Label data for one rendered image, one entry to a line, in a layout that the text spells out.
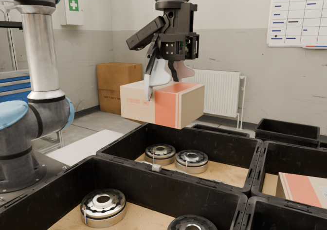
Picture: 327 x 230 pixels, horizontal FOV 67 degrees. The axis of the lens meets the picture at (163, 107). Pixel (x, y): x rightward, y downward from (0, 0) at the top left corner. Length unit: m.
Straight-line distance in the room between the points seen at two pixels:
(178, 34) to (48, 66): 0.49
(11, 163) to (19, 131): 0.10
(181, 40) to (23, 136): 0.55
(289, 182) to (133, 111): 0.40
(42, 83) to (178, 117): 0.51
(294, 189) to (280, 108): 2.87
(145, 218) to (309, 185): 0.38
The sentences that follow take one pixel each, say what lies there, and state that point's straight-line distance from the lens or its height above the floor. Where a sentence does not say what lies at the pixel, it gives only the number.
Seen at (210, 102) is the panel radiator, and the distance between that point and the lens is 3.57.
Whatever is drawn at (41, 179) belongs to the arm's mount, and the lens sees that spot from 0.89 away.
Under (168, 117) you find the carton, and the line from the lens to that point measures 0.53.
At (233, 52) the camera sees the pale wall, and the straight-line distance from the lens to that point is 3.50.
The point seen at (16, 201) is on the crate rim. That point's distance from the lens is 0.58.
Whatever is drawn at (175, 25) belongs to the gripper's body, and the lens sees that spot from 0.55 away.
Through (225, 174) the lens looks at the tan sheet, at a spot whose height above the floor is 0.83.
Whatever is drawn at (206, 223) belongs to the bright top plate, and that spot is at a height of 0.86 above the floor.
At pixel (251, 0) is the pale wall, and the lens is 3.47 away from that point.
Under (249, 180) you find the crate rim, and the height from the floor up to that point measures 0.93.
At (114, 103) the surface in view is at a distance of 4.11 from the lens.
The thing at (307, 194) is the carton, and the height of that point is 0.90.
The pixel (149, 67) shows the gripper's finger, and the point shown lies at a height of 1.17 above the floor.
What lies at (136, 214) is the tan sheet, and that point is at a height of 0.83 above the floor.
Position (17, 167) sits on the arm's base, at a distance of 0.87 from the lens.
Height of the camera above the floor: 1.23
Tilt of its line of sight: 16 degrees down
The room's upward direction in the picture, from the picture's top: straight up
